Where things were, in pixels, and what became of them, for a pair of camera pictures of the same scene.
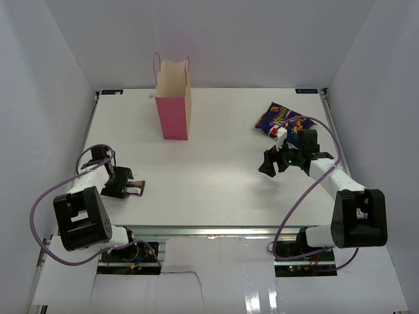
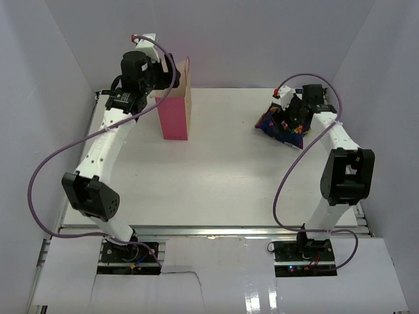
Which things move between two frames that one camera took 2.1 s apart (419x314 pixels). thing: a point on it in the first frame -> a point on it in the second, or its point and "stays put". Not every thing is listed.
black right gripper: x=270 y=157 -> x=281 y=117
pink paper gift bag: x=173 y=96 stays put
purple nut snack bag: x=277 y=114 stays put
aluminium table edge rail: x=206 y=231 stays put
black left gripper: x=124 y=174 -> x=166 y=78
